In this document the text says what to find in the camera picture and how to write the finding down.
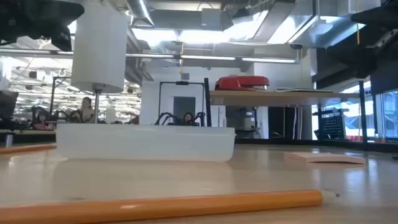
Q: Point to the silver ventilation duct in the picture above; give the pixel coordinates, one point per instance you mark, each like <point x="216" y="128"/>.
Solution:
<point x="280" y="25"/>

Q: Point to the black idle robot arms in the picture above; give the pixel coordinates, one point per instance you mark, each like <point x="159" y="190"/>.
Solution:
<point x="164" y="118"/>

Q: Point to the orange pencil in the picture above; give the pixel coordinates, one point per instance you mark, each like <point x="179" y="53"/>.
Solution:
<point x="155" y="207"/>
<point x="28" y="148"/>

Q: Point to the black pegboard cart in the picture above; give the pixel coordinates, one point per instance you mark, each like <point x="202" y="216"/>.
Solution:
<point x="332" y="126"/>

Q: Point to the grey cabinet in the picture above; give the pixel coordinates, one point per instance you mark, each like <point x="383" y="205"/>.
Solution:
<point x="241" y="121"/>

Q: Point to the long ceiling light tube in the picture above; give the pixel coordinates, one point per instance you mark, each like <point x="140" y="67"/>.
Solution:
<point x="205" y="57"/>

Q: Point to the dark monitor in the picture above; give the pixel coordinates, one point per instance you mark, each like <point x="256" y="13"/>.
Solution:
<point x="7" y="104"/>

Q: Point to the person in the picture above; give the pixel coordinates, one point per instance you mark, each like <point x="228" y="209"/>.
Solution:
<point x="188" y="118"/>
<point x="42" y="119"/>
<point x="87" y="109"/>

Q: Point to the white shade table lamp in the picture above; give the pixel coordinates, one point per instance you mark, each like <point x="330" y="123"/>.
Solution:
<point x="99" y="46"/>

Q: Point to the clear plastic pencil box base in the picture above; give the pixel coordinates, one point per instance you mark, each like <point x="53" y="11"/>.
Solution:
<point x="143" y="143"/>

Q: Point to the wooden shelf with black legs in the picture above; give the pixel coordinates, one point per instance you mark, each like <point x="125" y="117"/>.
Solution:
<point x="280" y="98"/>

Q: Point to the black rig frame with camera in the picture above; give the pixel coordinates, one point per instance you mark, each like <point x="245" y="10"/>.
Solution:
<point x="182" y="82"/>

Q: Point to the red stapler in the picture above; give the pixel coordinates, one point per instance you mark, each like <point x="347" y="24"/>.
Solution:
<point x="242" y="82"/>

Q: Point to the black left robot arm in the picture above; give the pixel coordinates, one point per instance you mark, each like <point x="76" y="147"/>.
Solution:
<point x="31" y="18"/>

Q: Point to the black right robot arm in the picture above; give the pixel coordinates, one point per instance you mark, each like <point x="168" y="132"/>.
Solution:
<point x="373" y="17"/>

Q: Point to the pink sticky notes pad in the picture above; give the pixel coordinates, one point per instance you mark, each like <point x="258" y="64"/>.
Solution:
<point x="323" y="158"/>

